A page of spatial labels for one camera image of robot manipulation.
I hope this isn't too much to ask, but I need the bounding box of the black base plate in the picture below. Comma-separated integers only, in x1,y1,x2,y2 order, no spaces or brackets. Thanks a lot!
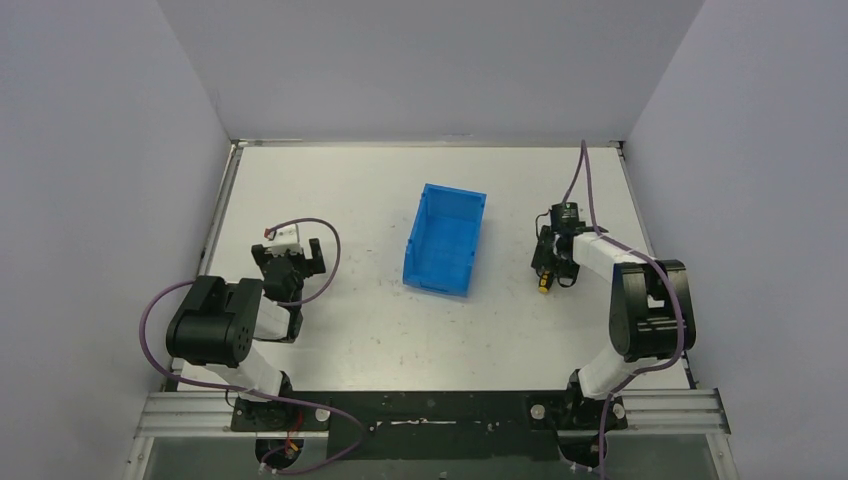
230,387,628,468

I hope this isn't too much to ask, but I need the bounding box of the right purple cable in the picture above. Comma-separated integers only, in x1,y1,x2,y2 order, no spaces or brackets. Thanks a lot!
561,139,688,478

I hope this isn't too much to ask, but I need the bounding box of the yellow black screwdriver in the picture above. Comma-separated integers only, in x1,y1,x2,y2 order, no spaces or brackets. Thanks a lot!
537,270,555,294

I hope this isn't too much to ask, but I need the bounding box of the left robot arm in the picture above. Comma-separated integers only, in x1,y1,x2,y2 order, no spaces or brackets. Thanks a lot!
166,238,326,431

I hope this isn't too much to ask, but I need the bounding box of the blue plastic bin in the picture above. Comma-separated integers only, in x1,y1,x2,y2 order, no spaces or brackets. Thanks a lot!
402,183,487,297

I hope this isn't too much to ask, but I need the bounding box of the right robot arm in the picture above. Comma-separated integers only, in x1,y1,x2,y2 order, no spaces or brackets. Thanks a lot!
531,202,696,429

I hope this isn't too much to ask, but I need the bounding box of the purple cable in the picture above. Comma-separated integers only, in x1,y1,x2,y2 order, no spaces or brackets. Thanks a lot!
137,217,368,477
561,139,688,478

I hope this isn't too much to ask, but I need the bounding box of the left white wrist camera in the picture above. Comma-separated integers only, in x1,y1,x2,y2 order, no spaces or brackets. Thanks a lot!
265,224,303,256

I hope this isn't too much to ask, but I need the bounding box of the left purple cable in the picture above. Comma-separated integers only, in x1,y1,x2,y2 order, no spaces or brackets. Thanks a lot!
137,217,368,477

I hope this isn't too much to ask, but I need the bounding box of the aluminium front rail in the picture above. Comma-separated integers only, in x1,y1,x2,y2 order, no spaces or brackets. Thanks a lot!
134,390,730,439

